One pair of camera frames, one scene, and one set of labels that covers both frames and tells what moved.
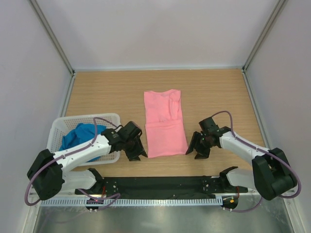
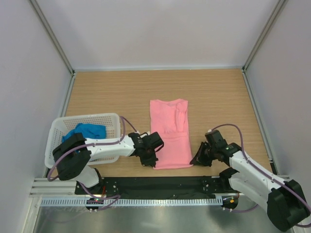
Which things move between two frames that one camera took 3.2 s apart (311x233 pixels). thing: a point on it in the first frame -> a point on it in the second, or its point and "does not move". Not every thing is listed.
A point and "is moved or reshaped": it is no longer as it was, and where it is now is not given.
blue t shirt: (81, 133) does not move
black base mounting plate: (206, 187) does not move
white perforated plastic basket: (61, 126) does not move
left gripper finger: (133, 157) -> (152, 163)
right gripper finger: (203, 154) -> (204, 164)
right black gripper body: (204, 141) -> (209, 154)
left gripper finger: (141, 147) -> (154, 161)
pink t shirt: (165, 133) is moved or reshaped
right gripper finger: (193, 142) -> (198, 157)
